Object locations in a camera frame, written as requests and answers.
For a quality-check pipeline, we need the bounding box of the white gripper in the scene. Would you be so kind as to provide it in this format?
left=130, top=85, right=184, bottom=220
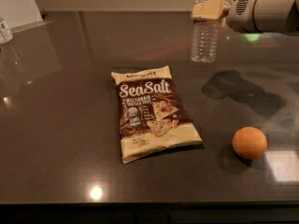
left=192, top=0, right=266, bottom=34

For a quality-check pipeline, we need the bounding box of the clear plastic water bottle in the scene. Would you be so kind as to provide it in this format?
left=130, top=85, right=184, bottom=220
left=191, top=0, right=220, bottom=63

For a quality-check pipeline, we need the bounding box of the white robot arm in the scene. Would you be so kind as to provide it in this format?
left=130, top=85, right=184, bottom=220
left=192, top=0, right=299, bottom=36

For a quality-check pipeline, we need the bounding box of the sea salt chips bag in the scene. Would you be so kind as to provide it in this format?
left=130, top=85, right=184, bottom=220
left=111, top=66, right=202, bottom=163

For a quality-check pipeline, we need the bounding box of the orange ball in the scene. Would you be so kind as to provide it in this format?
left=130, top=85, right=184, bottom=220
left=232, top=127, right=267, bottom=160

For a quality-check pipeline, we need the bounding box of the white container at left edge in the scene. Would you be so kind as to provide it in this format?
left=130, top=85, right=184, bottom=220
left=0, top=17, right=13, bottom=45

